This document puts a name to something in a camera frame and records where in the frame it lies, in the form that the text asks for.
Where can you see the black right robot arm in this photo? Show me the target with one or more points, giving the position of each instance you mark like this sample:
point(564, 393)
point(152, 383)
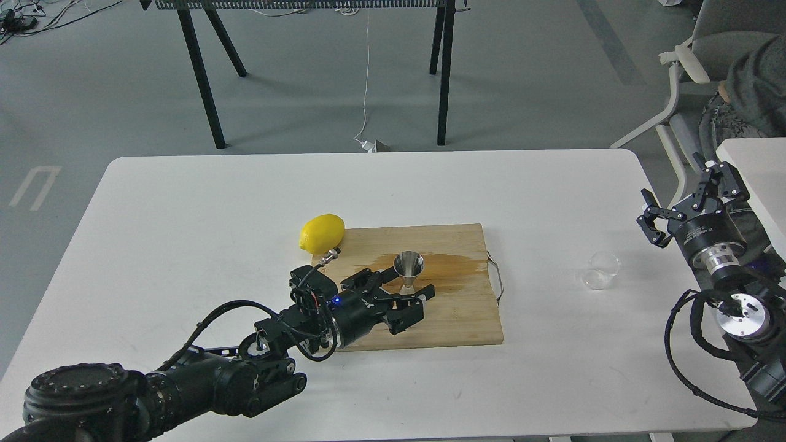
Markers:
point(740, 318)

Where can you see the small clear glass beaker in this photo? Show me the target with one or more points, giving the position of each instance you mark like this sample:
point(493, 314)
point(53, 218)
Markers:
point(602, 269)

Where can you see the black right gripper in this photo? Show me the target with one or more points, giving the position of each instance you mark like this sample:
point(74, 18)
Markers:
point(706, 236)

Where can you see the white power adapter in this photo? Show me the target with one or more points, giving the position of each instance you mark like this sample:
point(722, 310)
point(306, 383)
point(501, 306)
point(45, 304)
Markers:
point(375, 147)

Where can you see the bamboo cutting board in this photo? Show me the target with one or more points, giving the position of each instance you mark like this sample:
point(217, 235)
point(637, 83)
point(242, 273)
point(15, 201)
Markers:
point(464, 310)

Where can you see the white side table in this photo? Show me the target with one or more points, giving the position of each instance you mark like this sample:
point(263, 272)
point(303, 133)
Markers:
point(761, 163)

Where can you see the yellow lemon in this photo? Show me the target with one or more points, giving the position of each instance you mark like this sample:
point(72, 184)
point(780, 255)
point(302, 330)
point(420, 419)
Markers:
point(321, 233)

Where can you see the black metal frame table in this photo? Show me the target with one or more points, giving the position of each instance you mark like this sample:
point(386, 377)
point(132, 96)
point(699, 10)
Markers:
point(302, 40)

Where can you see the steel double jigger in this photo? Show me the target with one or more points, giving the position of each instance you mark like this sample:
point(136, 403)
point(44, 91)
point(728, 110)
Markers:
point(408, 265)

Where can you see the person in grey clothes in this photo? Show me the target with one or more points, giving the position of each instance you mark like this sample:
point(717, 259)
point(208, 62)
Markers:
point(750, 102)

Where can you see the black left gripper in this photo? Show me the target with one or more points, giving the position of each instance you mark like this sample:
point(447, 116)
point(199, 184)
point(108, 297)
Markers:
point(361, 306)

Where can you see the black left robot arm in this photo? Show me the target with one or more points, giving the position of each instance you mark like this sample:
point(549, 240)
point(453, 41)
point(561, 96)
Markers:
point(105, 402)

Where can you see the grey white office chair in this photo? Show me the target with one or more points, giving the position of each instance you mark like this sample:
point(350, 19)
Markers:
point(724, 30)

